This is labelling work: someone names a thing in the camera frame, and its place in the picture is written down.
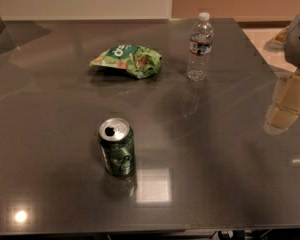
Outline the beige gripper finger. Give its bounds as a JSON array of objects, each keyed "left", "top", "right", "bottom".
[{"left": 263, "top": 71, "right": 300, "bottom": 136}]

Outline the green soda can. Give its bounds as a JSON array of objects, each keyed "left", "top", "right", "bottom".
[{"left": 98, "top": 118, "right": 135, "bottom": 177}]

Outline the clear plastic water bottle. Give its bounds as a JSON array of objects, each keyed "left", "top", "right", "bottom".
[{"left": 187, "top": 12, "right": 214, "bottom": 81}]

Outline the green chip bag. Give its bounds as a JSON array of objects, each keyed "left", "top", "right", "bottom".
[{"left": 90, "top": 44, "right": 162, "bottom": 79}]

